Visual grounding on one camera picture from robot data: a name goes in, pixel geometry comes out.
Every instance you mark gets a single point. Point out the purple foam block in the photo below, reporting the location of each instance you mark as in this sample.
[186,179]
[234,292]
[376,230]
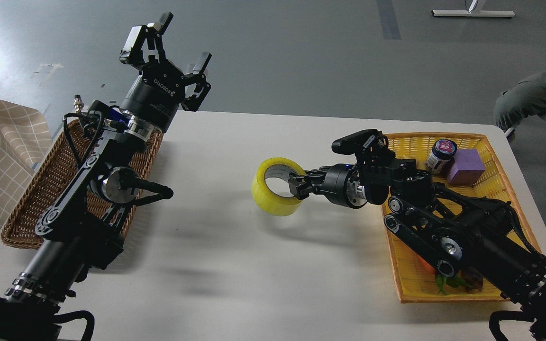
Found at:
[466,168]

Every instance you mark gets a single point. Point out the seated person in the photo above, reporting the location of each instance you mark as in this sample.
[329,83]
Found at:
[525,99]

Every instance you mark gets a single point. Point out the brown ginger root toy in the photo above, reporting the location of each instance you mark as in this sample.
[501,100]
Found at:
[473,280]

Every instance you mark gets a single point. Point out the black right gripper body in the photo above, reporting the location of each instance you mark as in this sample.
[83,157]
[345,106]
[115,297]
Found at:
[339,184]

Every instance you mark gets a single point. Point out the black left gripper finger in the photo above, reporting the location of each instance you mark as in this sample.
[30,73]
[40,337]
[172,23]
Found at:
[198,79]
[144,45]

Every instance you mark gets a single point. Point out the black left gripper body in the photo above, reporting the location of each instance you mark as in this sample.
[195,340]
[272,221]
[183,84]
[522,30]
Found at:
[156,95]

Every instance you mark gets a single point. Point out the small dark jar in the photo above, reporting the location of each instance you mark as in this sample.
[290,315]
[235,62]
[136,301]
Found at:
[442,152]

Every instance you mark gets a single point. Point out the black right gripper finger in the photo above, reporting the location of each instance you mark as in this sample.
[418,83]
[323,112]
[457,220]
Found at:
[303,190]
[311,177]

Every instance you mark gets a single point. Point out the yellow tape roll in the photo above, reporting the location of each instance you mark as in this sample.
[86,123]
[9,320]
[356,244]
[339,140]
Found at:
[269,201]

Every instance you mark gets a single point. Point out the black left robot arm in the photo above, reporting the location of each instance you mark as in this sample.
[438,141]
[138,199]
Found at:
[81,229]

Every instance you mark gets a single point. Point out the toy orange carrot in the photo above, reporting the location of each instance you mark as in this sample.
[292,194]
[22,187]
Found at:
[442,281]

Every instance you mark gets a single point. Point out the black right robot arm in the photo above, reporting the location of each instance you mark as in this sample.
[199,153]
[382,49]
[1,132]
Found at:
[450,231]

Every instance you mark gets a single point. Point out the white stand base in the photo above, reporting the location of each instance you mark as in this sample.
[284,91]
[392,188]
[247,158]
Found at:
[474,9]

